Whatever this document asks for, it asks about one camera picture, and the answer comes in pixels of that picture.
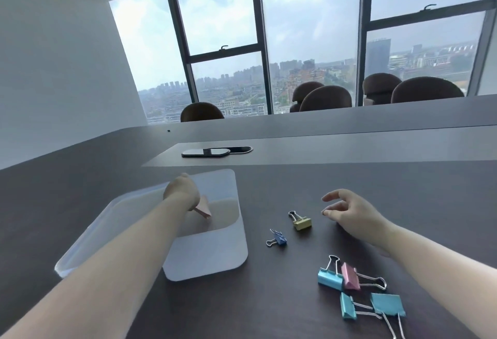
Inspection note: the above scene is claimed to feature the person's right hand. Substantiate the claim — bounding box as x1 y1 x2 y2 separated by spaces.
321 189 396 251

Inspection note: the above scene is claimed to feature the person's left hand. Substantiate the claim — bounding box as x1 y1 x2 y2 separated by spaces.
163 173 202 212

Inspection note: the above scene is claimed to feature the pale pink binder clip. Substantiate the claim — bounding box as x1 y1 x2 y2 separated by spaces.
194 195 213 219

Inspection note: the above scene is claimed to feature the person's right forearm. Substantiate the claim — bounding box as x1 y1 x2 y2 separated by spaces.
382 225 497 326

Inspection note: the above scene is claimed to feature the person's left forearm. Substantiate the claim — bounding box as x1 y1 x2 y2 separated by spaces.
0 194 197 339

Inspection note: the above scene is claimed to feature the yellow binder clip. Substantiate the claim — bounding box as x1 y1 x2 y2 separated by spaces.
288 211 313 232

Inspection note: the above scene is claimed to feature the translucent plastic container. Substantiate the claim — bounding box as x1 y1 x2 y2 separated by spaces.
54 169 249 282

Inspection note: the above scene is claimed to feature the black table socket cover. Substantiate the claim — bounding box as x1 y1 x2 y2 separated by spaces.
181 146 254 158

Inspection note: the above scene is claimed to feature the small dark blue binder clip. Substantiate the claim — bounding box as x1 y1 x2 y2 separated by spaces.
266 229 287 247

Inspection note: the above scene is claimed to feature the brown office chair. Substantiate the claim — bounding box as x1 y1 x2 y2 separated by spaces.
391 76 466 104
362 73 403 107
180 102 225 123
299 85 353 113
290 81 325 113

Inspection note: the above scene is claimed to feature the teal binder clip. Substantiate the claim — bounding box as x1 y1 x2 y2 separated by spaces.
340 292 383 320

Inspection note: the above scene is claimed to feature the large light blue binder clip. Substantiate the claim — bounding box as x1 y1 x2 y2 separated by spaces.
370 292 407 339

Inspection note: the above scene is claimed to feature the dark window frame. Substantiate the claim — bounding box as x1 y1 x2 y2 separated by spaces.
164 0 497 116

